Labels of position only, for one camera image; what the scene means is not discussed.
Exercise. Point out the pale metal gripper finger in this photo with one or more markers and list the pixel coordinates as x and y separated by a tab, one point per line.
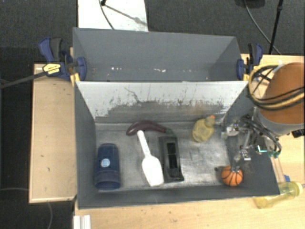
228	133
241	159

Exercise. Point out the grey metal bin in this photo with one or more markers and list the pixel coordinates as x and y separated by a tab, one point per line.
147	56

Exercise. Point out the white plastic scoop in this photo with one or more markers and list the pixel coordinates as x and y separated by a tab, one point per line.
152	168

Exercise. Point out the dark blue cup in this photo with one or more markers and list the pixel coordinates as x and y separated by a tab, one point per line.
107	166

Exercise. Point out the black cylinder on white bracket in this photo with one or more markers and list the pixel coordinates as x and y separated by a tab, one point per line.
299	133

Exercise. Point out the pale wood board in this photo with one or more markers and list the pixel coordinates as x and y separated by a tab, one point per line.
52	132

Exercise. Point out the purple toy eggplant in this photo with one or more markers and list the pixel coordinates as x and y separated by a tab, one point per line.
145	124

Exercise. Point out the orange toy basketball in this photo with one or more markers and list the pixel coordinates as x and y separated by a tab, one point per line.
229	178

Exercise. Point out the clear yellow plastic bottle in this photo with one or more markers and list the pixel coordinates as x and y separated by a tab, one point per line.
283	192

